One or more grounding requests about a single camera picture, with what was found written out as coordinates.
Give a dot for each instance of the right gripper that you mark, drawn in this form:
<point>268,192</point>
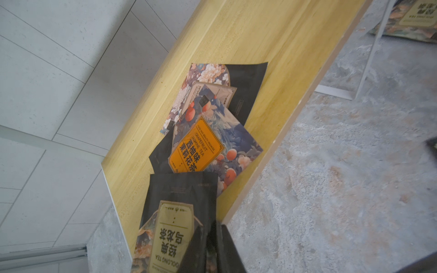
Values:
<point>432,145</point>

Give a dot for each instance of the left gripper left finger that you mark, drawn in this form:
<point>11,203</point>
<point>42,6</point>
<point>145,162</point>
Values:
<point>200,256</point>

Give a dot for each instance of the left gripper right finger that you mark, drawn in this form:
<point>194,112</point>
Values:
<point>228,258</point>

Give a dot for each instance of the yellow label tea bag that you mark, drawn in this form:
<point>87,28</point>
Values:
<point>414,20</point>
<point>176,204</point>

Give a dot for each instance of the orange tea bag lower shelf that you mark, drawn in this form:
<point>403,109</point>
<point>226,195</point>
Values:
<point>207,137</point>

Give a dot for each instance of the wooden two-tier shelf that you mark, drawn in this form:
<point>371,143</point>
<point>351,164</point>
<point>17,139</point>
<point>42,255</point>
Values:
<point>274,53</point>

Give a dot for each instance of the floral tea bag lower shelf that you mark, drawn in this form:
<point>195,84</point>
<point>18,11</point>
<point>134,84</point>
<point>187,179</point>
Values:
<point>211,88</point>

